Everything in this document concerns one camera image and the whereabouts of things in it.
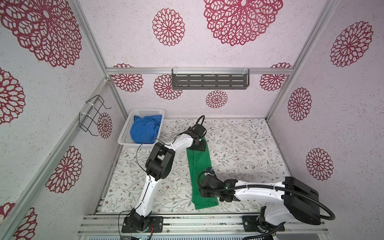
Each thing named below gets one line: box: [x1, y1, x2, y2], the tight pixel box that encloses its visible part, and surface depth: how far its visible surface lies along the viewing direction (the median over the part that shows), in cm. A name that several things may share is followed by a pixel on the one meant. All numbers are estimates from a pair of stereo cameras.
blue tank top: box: [130, 114, 162, 144], surface depth 111 cm
